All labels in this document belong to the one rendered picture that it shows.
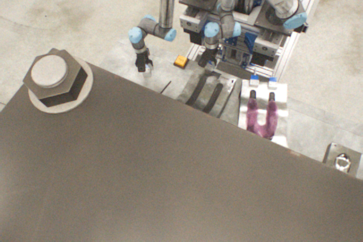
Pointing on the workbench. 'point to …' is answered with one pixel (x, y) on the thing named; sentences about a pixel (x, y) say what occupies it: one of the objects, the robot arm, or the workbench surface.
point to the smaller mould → (342, 158)
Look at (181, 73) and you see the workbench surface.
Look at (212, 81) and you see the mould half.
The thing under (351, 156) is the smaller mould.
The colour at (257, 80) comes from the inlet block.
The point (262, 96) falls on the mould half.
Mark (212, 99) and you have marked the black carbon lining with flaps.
